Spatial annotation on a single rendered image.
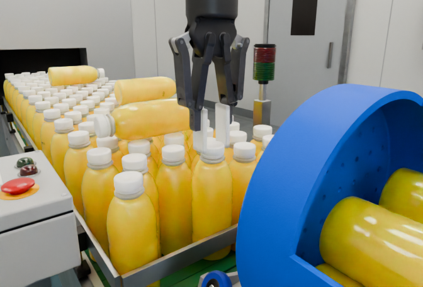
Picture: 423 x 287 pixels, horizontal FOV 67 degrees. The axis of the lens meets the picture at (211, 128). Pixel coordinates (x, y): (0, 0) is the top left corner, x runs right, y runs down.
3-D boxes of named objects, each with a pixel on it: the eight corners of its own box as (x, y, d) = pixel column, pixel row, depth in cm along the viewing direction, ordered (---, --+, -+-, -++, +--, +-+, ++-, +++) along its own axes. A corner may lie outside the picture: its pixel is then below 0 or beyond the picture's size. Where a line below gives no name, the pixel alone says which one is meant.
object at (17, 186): (3, 201, 37) (1, 192, 36) (0, 189, 40) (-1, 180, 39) (38, 192, 39) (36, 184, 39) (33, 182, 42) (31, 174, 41)
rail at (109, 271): (116, 296, 43) (114, 277, 42) (2, 101, 166) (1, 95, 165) (122, 293, 43) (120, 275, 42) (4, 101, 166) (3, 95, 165)
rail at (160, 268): (124, 297, 42) (122, 278, 42) (122, 293, 43) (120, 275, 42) (311, 205, 65) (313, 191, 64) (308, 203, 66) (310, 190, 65)
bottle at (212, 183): (239, 251, 57) (243, 153, 51) (208, 269, 53) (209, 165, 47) (214, 232, 62) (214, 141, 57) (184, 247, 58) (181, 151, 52)
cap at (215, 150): (229, 154, 52) (229, 143, 51) (210, 160, 49) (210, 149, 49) (213, 147, 54) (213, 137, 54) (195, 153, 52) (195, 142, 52)
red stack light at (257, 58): (264, 63, 87) (265, 48, 85) (248, 61, 92) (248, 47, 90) (280, 61, 90) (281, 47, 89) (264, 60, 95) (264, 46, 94)
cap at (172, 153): (183, 160, 53) (182, 150, 53) (160, 160, 53) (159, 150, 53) (186, 152, 57) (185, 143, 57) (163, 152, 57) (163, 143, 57)
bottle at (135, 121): (207, 119, 63) (114, 136, 53) (192, 133, 69) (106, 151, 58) (195, 88, 65) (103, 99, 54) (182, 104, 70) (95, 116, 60)
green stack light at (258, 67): (263, 81, 88) (264, 63, 87) (247, 78, 93) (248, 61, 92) (279, 79, 92) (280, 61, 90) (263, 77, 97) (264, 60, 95)
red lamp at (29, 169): (21, 179, 43) (19, 170, 42) (19, 173, 44) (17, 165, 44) (39, 174, 44) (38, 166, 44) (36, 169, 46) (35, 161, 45)
